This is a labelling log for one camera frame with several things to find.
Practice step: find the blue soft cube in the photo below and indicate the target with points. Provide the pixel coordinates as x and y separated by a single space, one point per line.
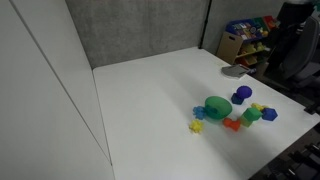
269 114

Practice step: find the black office chair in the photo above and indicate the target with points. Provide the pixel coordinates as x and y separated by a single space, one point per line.
293 13

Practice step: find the green plastic bowl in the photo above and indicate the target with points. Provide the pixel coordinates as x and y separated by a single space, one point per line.
221 106

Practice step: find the black camera stand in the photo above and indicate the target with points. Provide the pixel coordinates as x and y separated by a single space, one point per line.
300 160

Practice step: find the orange rubber toy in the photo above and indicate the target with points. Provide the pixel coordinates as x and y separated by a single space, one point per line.
231 124

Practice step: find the yellow rubber toy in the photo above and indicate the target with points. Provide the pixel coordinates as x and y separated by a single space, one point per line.
257 106

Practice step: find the grey office chair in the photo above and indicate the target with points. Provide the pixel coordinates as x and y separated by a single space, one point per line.
301 50

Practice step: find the lime green rubber toy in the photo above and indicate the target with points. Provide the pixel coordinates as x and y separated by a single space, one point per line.
244 122

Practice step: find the wooden toy shelf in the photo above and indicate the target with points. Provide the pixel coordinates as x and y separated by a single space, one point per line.
246 33

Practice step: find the grey metal mounting plate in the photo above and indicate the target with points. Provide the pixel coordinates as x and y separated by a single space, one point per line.
235 71

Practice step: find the black tripod pole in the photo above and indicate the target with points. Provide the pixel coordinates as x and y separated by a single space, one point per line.
204 23

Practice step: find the dark blue block toy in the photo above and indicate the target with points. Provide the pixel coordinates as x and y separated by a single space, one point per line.
236 98

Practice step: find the green soft cube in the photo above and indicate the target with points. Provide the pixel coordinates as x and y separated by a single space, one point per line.
252 114

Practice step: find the light blue rubber toy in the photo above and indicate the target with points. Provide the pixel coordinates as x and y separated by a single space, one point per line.
199 112

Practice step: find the yellow spiky rubber doll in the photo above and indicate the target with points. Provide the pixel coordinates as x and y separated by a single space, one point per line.
196 126

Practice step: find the purple bumpy ball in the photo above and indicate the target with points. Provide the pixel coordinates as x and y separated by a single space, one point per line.
244 91

